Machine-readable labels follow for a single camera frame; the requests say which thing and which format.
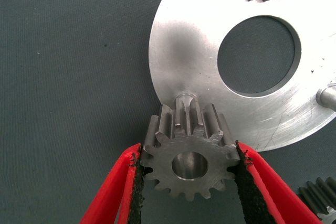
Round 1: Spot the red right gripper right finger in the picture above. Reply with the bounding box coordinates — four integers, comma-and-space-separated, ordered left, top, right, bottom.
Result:
227, 141, 323, 224

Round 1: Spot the dark grey table cloth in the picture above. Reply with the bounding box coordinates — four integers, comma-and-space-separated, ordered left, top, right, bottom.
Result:
0, 0, 336, 224

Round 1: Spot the round metal carrier plate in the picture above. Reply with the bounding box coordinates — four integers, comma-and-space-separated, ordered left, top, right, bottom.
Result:
148, 0, 336, 153

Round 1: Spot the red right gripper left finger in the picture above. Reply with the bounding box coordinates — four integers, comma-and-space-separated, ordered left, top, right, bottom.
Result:
80, 142, 146, 224

